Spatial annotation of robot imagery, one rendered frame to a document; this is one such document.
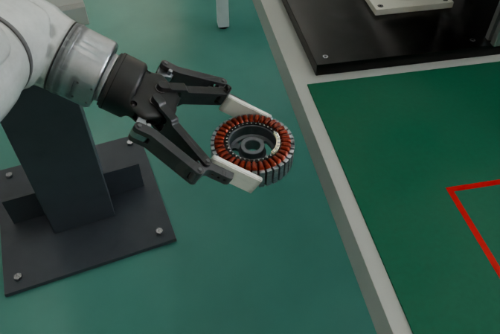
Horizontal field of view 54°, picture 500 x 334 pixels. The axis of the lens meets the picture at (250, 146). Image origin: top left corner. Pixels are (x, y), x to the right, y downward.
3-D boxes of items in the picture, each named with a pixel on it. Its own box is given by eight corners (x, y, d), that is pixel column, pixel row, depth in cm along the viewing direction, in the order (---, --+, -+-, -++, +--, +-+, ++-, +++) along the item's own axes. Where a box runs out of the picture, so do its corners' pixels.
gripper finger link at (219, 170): (197, 155, 60) (192, 173, 58) (234, 172, 61) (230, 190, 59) (193, 161, 61) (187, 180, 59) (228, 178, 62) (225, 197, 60)
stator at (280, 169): (204, 184, 65) (202, 166, 62) (219, 126, 73) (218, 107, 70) (289, 194, 64) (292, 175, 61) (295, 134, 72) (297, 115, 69)
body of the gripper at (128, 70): (109, 76, 67) (172, 107, 69) (86, 119, 61) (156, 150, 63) (126, 36, 62) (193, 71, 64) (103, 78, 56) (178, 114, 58)
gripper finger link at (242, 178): (213, 153, 60) (212, 158, 60) (263, 177, 62) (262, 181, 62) (203, 167, 62) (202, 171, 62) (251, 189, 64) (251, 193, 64)
